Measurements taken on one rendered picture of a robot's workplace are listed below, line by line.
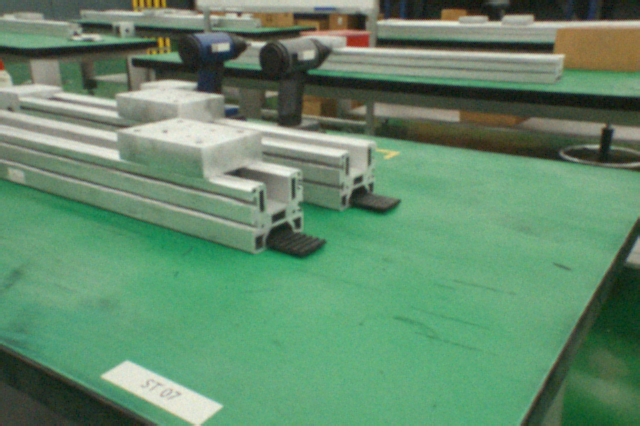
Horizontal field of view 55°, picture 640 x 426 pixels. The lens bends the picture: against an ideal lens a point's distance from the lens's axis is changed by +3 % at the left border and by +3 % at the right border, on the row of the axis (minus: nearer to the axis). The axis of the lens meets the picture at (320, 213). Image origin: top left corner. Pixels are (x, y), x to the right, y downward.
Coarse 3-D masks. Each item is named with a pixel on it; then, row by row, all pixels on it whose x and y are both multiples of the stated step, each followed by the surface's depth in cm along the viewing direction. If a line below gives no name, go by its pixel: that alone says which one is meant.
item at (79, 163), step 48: (0, 144) 100; (48, 144) 92; (96, 144) 97; (48, 192) 96; (96, 192) 88; (144, 192) 82; (192, 192) 76; (240, 192) 71; (288, 192) 76; (240, 240) 74
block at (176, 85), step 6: (144, 84) 142; (150, 84) 142; (156, 84) 142; (162, 84) 142; (168, 84) 142; (174, 84) 142; (180, 84) 142; (186, 84) 143; (192, 84) 143; (186, 90) 141; (192, 90) 142
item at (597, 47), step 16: (256, 16) 546; (272, 16) 535; (288, 16) 542; (560, 32) 241; (576, 32) 237; (592, 32) 234; (608, 32) 230; (624, 32) 227; (560, 48) 242; (576, 48) 238; (592, 48) 235; (608, 48) 231; (624, 48) 228; (576, 64) 240; (592, 64) 236; (608, 64) 233; (624, 64) 230; (304, 96) 499; (304, 112) 500; (320, 112) 491; (336, 112) 509; (464, 112) 431; (320, 128) 496
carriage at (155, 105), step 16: (128, 96) 107; (144, 96) 107; (160, 96) 107; (176, 96) 107; (192, 96) 108; (208, 96) 108; (128, 112) 108; (144, 112) 106; (160, 112) 103; (176, 112) 101; (192, 112) 103; (208, 112) 106; (224, 112) 109
